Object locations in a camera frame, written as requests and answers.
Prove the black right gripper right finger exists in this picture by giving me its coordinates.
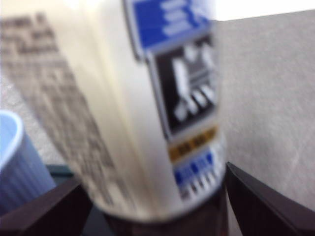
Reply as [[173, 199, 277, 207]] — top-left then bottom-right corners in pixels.
[[224, 161, 315, 236]]

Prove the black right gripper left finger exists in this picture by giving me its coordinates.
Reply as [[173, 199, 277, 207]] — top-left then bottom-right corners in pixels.
[[0, 181, 94, 236]]

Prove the dark tea bottle beige label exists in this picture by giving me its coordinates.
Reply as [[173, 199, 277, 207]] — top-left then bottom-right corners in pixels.
[[0, 0, 233, 236]]

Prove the blue ribbed cup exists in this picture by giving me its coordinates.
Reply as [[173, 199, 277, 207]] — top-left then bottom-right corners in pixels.
[[0, 110, 58, 215]]

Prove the dark blue rectangular tray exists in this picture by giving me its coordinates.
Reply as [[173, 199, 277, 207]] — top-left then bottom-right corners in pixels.
[[46, 164, 111, 236]]

